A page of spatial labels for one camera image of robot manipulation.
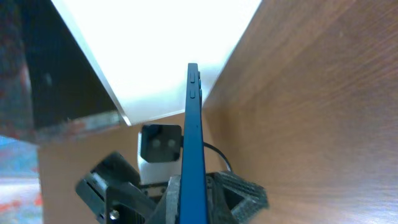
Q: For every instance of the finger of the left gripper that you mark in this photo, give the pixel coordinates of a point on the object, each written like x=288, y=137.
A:
x=233, y=200

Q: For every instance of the blue Samsung Galaxy smartphone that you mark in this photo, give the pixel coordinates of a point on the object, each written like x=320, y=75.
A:
x=193, y=205

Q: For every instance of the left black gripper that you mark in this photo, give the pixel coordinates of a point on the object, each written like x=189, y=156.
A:
x=114, y=193

